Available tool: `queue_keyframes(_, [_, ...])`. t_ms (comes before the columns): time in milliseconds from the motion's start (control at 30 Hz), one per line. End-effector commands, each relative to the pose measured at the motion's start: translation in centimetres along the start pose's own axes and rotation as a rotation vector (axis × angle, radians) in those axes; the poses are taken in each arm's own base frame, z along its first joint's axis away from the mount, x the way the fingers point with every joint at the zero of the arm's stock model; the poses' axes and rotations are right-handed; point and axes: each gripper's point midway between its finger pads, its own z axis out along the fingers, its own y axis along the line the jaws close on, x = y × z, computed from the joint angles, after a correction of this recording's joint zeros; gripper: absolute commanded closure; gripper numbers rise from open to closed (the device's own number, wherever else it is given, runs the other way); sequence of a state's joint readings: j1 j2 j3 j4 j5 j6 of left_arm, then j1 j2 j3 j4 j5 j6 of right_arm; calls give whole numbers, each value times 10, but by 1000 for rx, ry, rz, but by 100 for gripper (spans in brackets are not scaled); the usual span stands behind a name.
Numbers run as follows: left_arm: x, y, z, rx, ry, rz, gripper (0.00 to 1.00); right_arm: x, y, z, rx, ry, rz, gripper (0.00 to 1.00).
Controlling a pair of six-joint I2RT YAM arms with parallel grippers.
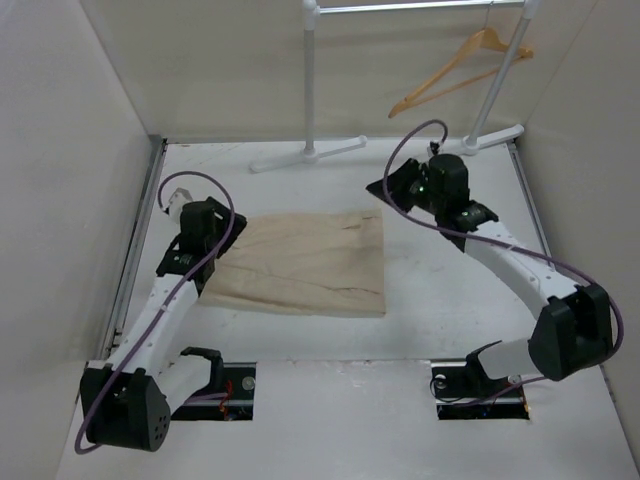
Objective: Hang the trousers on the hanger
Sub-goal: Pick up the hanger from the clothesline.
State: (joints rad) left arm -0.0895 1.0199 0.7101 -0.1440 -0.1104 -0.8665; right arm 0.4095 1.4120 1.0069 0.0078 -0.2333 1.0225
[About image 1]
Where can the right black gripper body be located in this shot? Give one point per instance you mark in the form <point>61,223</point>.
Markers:
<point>424,197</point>

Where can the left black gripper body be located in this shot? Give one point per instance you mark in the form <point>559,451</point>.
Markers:
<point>222,224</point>

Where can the beige trousers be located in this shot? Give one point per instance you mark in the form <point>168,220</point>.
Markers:
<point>304,264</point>

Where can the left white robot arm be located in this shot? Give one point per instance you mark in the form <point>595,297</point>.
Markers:
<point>128,401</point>

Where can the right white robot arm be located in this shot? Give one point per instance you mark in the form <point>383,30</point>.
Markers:
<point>573,322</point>

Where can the white clothes rack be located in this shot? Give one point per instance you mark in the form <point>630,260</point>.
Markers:
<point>487,38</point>

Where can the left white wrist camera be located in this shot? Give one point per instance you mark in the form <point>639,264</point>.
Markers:
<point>176,199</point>

